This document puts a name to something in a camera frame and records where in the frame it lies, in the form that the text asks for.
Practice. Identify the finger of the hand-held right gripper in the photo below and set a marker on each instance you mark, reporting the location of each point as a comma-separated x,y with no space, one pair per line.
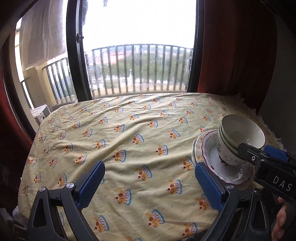
276,154
248,153

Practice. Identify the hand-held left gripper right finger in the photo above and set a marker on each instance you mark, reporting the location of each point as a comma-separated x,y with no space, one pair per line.
208,187

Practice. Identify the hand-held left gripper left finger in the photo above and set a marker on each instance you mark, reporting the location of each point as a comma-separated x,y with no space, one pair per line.
90,185

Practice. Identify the cream floral bowl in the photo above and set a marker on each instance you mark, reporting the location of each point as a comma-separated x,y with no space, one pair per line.
225,153
222,137
240,129

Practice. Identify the large ruffled rim plate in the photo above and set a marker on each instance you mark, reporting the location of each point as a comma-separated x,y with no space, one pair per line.
192,158

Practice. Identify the red rimmed floral plate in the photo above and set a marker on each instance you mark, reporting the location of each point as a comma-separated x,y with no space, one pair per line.
212,150

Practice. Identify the person's right hand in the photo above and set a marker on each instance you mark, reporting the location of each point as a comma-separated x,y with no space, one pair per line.
281,220

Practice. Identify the yellow printed tablecloth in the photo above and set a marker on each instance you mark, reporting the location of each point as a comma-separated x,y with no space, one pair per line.
138,120

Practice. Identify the white outdoor air conditioner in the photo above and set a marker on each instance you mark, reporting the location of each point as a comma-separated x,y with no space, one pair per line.
40,113

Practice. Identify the red curtain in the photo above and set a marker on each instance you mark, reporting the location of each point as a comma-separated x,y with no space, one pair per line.
231,58
11,127

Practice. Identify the short balcony railing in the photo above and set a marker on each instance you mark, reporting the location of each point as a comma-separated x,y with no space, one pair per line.
57,78

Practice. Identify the long balcony railing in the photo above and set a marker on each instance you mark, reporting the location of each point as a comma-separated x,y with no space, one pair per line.
138,69

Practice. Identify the white translucent hanging sheet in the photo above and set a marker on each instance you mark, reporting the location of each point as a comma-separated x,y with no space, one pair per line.
41,34

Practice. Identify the dark hanging garment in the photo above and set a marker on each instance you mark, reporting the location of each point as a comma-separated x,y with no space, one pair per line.
105,2

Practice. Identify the black window frame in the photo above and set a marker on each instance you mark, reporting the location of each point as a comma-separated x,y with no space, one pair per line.
76,69

